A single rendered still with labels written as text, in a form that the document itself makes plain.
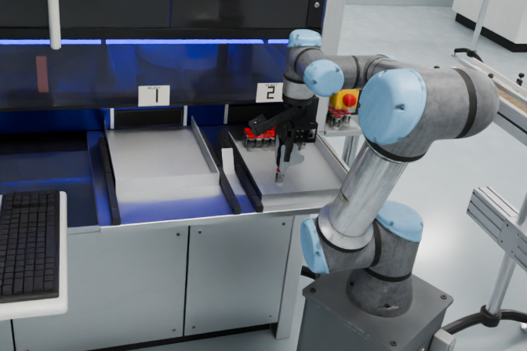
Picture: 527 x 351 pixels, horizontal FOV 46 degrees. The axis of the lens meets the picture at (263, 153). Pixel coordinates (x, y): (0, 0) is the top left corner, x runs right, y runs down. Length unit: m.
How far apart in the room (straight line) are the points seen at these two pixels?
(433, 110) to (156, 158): 0.93
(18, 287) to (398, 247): 0.79
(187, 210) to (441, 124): 0.73
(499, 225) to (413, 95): 1.53
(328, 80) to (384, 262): 0.40
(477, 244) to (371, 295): 1.87
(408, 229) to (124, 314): 1.16
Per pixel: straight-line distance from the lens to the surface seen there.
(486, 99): 1.04
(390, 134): 0.97
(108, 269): 2.05
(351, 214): 1.18
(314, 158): 1.79
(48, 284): 1.40
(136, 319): 2.21
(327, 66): 1.32
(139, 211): 1.51
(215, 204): 1.54
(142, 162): 1.70
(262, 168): 1.71
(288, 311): 2.37
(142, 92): 1.74
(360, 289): 1.43
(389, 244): 1.33
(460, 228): 3.33
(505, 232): 2.43
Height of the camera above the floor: 1.73
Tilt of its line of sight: 28 degrees down
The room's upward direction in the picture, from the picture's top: 7 degrees clockwise
